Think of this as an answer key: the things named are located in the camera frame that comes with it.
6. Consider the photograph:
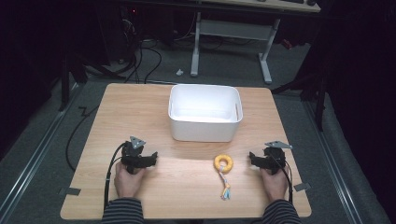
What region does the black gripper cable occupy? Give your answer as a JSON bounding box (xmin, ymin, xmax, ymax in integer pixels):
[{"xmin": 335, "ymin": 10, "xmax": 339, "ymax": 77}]
[
  {"xmin": 269, "ymin": 154, "xmax": 295, "ymax": 205},
  {"xmin": 103, "ymin": 142, "xmax": 128, "ymax": 213}
]

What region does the bundle of black floor cables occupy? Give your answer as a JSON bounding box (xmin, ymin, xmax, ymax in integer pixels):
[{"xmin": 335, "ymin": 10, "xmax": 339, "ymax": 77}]
[{"xmin": 115, "ymin": 18, "xmax": 163, "ymax": 85}]

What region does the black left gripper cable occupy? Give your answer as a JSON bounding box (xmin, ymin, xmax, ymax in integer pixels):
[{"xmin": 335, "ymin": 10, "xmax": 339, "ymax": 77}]
[{"xmin": 103, "ymin": 142, "xmax": 128, "ymax": 213}]

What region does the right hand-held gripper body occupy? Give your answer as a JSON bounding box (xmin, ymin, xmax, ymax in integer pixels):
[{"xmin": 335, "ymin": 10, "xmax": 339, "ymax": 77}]
[{"xmin": 262, "ymin": 140, "xmax": 293, "ymax": 175}]

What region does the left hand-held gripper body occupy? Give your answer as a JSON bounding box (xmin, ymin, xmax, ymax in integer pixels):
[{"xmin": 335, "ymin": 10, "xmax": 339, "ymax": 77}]
[{"xmin": 120, "ymin": 135, "xmax": 151, "ymax": 175}]

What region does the dark computer tower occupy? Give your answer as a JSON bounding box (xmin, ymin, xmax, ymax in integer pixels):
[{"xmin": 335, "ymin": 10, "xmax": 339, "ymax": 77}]
[{"xmin": 98, "ymin": 4, "xmax": 142, "ymax": 64}]

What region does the black metal stand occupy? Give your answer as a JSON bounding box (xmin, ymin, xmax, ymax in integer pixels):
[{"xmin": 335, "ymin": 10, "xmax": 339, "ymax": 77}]
[
  {"xmin": 270, "ymin": 59, "xmax": 330, "ymax": 133},
  {"xmin": 57, "ymin": 50, "xmax": 125, "ymax": 113}
]

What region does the yellow ring rope toy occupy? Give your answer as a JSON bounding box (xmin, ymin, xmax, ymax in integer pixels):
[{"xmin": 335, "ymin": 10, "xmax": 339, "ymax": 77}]
[{"xmin": 213, "ymin": 153, "xmax": 234, "ymax": 202}]

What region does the person's left hand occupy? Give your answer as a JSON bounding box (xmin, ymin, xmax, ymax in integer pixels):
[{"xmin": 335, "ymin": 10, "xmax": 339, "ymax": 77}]
[{"xmin": 113, "ymin": 161, "xmax": 146, "ymax": 199}]

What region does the metal floor rail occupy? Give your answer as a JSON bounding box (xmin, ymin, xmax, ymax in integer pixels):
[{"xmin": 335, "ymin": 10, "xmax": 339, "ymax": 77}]
[
  {"xmin": 302, "ymin": 98, "xmax": 366, "ymax": 224},
  {"xmin": 0, "ymin": 81, "xmax": 84, "ymax": 217}
]

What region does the person's right hand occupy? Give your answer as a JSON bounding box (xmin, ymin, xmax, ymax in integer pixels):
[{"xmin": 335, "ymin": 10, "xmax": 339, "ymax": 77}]
[{"xmin": 260, "ymin": 165, "xmax": 290, "ymax": 203}]

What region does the black floor cable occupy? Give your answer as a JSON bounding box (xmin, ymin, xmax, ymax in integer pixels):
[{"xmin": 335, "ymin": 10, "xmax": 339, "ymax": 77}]
[{"xmin": 65, "ymin": 105, "xmax": 100, "ymax": 173}]

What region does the desk with white legs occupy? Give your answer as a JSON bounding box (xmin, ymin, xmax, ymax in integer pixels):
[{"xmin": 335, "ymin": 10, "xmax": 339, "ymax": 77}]
[{"xmin": 189, "ymin": 0, "xmax": 322, "ymax": 86}]

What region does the grey tape piece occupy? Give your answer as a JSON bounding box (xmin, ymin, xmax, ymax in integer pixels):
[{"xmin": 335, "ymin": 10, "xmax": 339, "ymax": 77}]
[
  {"xmin": 58, "ymin": 187, "xmax": 82, "ymax": 197},
  {"xmin": 292, "ymin": 182, "xmax": 312, "ymax": 192}
]

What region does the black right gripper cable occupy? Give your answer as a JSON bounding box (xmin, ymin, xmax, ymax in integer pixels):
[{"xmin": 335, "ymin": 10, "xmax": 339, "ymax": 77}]
[{"xmin": 269, "ymin": 154, "xmax": 295, "ymax": 205}]

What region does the white plastic bin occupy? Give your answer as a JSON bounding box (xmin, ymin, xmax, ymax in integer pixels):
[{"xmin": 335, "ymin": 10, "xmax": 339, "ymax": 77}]
[{"xmin": 167, "ymin": 83, "xmax": 244, "ymax": 144}]

